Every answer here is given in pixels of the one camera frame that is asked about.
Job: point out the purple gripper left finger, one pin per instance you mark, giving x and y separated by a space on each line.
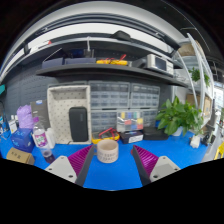
73 168

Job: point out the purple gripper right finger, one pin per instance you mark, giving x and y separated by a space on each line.
151 167

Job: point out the clear plastic water bottle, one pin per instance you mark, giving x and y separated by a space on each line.
40 136

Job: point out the small dark glass cup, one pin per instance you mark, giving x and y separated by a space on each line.
48 155

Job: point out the small black box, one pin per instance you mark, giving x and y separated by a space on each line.
131 136

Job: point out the beige ceramic mug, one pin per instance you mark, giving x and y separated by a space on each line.
107 151

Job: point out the white plastic bottle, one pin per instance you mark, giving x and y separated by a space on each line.
50 137

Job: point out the black rectangular case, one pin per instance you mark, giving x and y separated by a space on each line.
78 124

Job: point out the yellow red multimeter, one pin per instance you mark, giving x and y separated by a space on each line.
109 134

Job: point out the clear box of coloured parts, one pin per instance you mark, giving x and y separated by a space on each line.
129 121

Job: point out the green potted plant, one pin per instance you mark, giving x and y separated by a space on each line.
175 115

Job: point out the blue tissue box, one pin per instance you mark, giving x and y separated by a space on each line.
22 140

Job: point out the brown cardboard box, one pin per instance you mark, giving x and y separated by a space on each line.
20 156

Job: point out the purple gloves bundle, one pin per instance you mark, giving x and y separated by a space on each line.
25 116

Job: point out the white pegboard panel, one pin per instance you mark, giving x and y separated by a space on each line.
60 99

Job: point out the grey drawer organiser cabinet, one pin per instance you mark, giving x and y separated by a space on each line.
109 97

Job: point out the black shelf board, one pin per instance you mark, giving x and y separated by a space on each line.
96 71

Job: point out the white microwave-like instrument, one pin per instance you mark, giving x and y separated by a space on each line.
158 63

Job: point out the yellow tool on shelf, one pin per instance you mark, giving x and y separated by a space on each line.
121 61

